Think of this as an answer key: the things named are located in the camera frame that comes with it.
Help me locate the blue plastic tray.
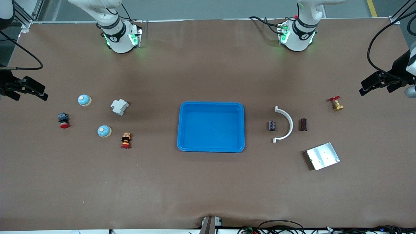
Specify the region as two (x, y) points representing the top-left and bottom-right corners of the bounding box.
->
(177, 101), (245, 153)

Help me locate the white circuit breaker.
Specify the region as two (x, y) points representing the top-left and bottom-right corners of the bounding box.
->
(110, 99), (130, 116)

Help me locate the silver metal power supply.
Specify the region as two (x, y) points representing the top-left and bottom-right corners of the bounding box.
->
(305, 142), (341, 171)

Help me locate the white curved pipe clamp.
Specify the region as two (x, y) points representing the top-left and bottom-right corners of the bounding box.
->
(272, 106), (294, 144)

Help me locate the brass valve with red handle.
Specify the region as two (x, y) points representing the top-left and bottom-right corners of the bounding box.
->
(328, 96), (344, 112)

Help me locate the red button black switch block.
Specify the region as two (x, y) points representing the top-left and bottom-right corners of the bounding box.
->
(58, 112), (70, 129)

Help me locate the aluminium frame post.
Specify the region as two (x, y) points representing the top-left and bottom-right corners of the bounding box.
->
(13, 0), (44, 33)
(389, 0), (411, 25)

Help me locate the black arm base cable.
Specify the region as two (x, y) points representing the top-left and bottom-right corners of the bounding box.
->
(249, 16), (293, 34)

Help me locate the black cable bundle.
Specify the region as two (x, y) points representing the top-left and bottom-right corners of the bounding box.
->
(325, 225), (403, 234)

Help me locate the black cable loop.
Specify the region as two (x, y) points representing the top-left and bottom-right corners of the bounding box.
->
(258, 220), (306, 234)

